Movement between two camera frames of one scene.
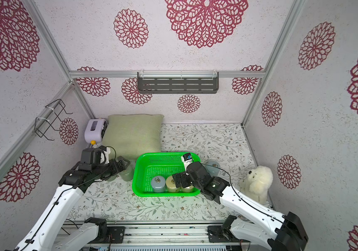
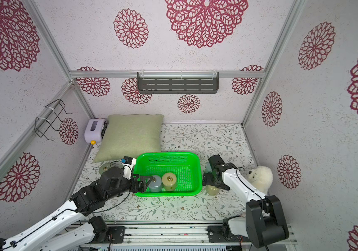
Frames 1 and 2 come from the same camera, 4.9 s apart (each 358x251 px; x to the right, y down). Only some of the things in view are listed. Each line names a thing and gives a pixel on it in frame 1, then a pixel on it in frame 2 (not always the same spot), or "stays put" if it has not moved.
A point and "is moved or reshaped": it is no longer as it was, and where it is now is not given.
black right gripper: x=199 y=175 to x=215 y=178
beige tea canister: x=187 y=189 is moved or reshaped
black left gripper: x=116 y=169 to x=143 y=186
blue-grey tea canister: x=212 y=167 stays put
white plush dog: x=256 y=185 stays put
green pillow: x=130 y=134 stays put
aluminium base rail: x=159 y=236 stays put
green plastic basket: x=149 y=164 stays put
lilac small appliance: x=95 y=129 stays put
